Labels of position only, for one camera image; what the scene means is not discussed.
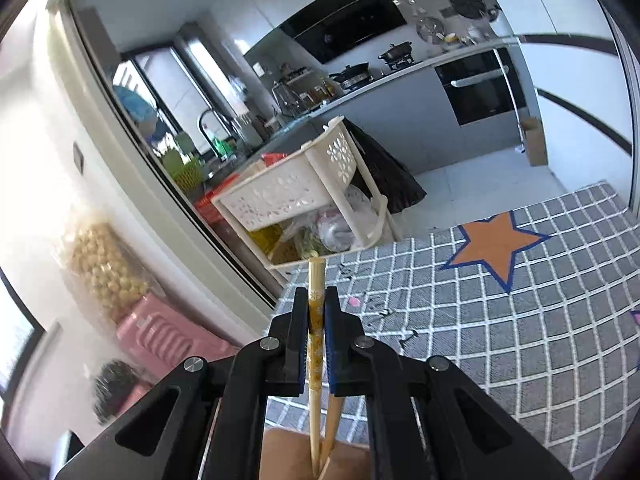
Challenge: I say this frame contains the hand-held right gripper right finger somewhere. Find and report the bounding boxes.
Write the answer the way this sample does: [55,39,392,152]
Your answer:
[322,285,576,480]

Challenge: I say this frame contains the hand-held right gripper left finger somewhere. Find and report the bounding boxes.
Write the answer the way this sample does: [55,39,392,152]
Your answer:
[55,287,311,480]

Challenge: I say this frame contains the plain wooden chopstick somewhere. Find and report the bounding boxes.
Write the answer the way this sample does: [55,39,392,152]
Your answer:
[320,392,346,476]

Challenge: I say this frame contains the yellow patterned wooden chopstick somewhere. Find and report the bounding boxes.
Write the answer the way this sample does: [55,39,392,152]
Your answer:
[307,257,326,478]

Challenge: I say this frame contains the beige plastic utensil holder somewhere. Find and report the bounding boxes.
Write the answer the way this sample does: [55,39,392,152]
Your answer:
[260,427,373,480]

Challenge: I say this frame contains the yellow oil bottle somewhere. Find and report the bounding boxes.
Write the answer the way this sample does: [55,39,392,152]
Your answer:
[250,225,288,261]

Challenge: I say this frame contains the grey checkered star tablecloth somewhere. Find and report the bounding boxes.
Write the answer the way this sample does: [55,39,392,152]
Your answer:
[262,182,640,480]

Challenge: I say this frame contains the plastic bags in cart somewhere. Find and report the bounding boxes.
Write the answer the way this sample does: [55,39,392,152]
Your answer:
[300,185,376,256]

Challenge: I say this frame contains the stack of pink stools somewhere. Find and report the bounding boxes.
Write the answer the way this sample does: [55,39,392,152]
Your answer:
[116,295,241,376]

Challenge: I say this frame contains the beige plastic storage cart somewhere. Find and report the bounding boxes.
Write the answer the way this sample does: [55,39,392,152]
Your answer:
[211,116,401,273]

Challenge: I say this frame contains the red plastic basket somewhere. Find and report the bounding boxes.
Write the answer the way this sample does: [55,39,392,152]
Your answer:
[194,175,241,226]

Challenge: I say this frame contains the dark fuzzy object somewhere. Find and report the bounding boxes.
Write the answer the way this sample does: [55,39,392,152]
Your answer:
[92,360,151,423]

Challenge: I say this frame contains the black bag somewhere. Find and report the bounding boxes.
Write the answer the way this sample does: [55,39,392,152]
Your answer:
[345,120,428,215]

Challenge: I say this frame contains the green plastic basket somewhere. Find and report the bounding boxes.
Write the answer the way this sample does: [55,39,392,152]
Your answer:
[165,152,206,191]

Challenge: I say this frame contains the bag of beige balls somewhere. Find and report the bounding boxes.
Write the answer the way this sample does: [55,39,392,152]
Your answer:
[60,220,153,321]

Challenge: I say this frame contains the black kitchen faucet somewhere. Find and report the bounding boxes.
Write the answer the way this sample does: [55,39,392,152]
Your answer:
[197,109,236,161]

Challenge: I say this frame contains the glass kettle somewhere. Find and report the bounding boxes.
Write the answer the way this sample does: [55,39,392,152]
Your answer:
[272,80,306,116]

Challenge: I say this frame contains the black wok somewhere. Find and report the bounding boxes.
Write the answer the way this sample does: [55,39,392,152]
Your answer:
[327,62,371,88]

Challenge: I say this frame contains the cardboard box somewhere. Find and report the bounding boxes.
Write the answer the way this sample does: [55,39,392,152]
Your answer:
[519,116,548,167]

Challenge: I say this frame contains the blue plastic bag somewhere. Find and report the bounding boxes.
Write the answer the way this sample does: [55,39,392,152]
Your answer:
[112,85,161,136]

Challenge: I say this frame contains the black built-in oven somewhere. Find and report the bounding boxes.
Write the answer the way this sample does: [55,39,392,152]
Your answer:
[434,47,528,128]

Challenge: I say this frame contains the black cooking pot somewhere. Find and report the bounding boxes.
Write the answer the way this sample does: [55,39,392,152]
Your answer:
[377,41,415,68]

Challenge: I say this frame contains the black range hood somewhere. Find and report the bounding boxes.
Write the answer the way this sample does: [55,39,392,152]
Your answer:
[280,0,408,65]

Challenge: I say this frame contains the round metal steamer rack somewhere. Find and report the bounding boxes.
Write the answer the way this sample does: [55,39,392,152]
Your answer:
[417,16,446,42]

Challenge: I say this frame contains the white refrigerator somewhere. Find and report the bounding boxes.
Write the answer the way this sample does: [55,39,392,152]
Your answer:
[510,0,636,181]

